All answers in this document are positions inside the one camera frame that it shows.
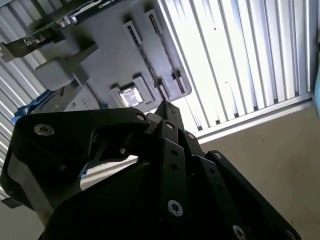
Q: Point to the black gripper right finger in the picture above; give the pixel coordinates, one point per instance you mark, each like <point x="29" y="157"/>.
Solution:
<point x="225" y="190"/>

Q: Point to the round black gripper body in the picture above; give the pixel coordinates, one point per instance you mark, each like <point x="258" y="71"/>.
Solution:
<point x="112" y="212"/>

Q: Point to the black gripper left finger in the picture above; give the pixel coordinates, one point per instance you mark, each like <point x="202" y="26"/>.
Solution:
<point x="75" y="140"/>

